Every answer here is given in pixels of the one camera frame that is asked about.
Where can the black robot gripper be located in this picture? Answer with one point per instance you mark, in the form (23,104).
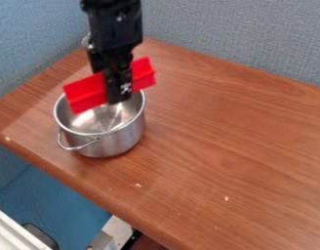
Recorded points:
(115,34)

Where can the red plastic block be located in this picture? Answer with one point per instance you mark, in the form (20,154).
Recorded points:
(85,93)

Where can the stainless steel pot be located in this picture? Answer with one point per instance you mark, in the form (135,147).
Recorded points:
(104,131)

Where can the white box with black base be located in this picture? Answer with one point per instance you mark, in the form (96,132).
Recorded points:
(19,238)

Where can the grey table leg bracket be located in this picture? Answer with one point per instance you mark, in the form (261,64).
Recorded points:
(114,235)

